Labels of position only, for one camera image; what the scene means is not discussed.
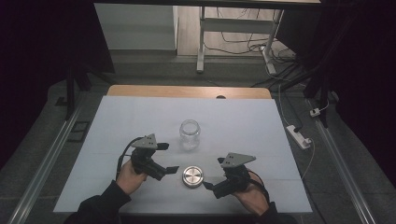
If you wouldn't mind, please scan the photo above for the person's left hand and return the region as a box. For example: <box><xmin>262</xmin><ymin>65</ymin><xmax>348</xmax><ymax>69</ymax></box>
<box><xmin>115</xmin><ymin>159</ymin><xmax>149</xmax><ymax>196</ymax></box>

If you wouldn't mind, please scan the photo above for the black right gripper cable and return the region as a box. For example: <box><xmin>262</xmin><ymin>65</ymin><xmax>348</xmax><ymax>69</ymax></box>
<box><xmin>247</xmin><ymin>169</ymin><xmax>272</xmax><ymax>205</ymax></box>

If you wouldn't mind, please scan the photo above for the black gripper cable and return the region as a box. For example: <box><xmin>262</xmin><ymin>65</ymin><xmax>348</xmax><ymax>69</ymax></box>
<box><xmin>115</xmin><ymin>136</ymin><xmax>145</xmax><ymax>181</ymax></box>
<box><xmin>247</xmin><ymin>169</ymin><xmax>272</xmax><ymax>205</ymax></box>

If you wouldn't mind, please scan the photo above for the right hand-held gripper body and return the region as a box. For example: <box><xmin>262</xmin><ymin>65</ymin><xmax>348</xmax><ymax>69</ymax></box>
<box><xmin>212</xmin><ymin>151</ymin><xmax>257</xmax><ymax>200</ymax></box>

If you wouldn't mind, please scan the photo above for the tangle of dark floor cables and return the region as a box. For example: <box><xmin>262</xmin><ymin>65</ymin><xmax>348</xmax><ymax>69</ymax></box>
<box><xmin>204</xmin><ymin>7</ymin><xmax>297</xmax><ymax>64</ymax></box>

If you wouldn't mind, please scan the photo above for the aluminium floor rail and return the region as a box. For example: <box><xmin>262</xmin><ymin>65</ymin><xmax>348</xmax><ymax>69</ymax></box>
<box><xmin>7</xmin><ymin>101</ymin><xmax>86</xmax><ymax>224</ymax></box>
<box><xmin>306</xmin><ymin>98</ymin><xmax>378</xmax><ymax>224</ymax></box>

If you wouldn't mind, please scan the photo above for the person's right hand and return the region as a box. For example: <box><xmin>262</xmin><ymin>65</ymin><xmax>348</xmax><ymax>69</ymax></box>
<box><xmin>232</xmin><ymin>172</ymin><xmax>271</xmax><ymax>217</ymax></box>

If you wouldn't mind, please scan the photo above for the black rectangular floor frame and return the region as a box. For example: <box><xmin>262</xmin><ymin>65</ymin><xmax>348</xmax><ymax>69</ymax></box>
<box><xmin>67</xmin><ymin>119</ymin><xmax>92</xmax><ymax>144</ymax></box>

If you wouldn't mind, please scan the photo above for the white desk frame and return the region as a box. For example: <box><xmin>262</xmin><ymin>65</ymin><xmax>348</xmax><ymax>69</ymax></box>
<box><xmin>195</xmin><ymin>6</ymin><xmax>285</xmax><ymax>76</ymax></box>

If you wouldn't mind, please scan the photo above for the wooden table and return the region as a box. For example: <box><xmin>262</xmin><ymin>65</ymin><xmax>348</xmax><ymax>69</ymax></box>
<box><xmin>106</xmin><ymin>84</ymin><xmax>273</xmax><ymax>100</ymax></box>

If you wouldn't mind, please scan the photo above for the thin white cable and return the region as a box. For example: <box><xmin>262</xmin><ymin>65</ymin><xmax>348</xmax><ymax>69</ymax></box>
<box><xmin>277</xmin><ymin>83</ymin><xmax>317</xmax><ymax>181</ymax></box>

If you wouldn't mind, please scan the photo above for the clear glass jar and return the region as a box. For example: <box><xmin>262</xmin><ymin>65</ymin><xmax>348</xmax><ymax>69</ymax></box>
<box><xmin>178</xmin><ymin>119</ymin><xmax>202</xmax><ymax>151</ymax></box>

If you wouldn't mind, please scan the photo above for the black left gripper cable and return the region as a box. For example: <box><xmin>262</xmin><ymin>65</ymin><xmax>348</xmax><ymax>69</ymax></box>
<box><xmin>115</xmin><ymin>136</ymin><xmax>145</xmax><ymax>181</ymax></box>

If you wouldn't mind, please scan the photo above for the round silver metal lid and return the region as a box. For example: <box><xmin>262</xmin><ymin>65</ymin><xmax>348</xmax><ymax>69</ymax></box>
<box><xmin>181</xmin><ymin>164</ymin><xmax>205</xmax><ymax>189</ymax></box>

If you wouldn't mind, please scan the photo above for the white table sheet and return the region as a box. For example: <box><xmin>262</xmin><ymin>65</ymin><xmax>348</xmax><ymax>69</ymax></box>
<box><xmin>53</xmin><ymin>95</ymin><xmax>313</xmax><ymax>216</ymax></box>

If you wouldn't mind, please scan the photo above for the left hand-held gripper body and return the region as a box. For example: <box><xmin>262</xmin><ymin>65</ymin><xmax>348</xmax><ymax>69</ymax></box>
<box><xmin>130</xmin><ymin>133</ymin><xmax>168</xmax><ymax>182</ymax></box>

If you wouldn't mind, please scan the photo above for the white power strip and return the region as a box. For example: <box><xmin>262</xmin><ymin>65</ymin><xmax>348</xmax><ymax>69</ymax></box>
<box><xmin>286</xmin><ymin>124</ymin><xmax>313</xmax><ymax>150</ymax></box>

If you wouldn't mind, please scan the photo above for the dark curtain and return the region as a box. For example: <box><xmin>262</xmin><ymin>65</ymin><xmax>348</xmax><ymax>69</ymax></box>
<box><xmin>0</xmin><ymin>0</ymin><xmax>116</xmax><ymax>173</ymax></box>
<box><xmin>276</xmin><ymin>0</ymin><xmax>396</xmax><ymax>189</ymax></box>

